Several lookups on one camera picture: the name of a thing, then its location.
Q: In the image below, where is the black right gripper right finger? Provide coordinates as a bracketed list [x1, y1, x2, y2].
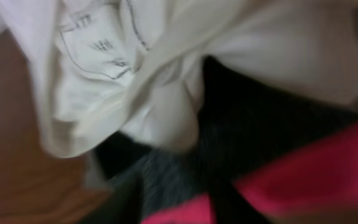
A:
[208, 181, 270, 224]

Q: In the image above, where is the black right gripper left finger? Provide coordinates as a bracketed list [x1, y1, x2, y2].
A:
[79, 177, 143, 224]

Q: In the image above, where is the white t-shirt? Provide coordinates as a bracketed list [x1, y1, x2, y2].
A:
[0, 0, 358, 158]

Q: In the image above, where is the black folded shorts red trim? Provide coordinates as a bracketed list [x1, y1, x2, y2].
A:
[93, 6, 358, 224]

